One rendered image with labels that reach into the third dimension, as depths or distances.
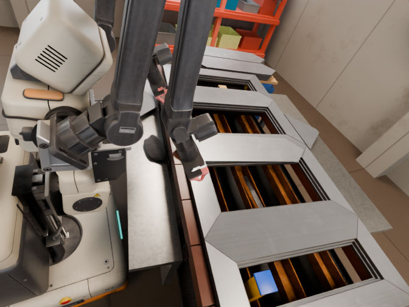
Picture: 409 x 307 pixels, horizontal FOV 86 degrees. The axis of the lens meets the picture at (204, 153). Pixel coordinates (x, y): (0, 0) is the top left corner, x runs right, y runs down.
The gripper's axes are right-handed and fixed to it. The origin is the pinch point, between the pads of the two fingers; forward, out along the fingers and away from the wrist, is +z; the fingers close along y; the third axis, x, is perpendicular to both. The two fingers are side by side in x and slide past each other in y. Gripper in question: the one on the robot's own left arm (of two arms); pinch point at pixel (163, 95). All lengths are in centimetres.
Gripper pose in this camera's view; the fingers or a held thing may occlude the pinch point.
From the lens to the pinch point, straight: 106.7
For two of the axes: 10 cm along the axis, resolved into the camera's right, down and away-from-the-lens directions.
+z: 1.9, 5.4, 8.2
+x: -9.1, 4.1, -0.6
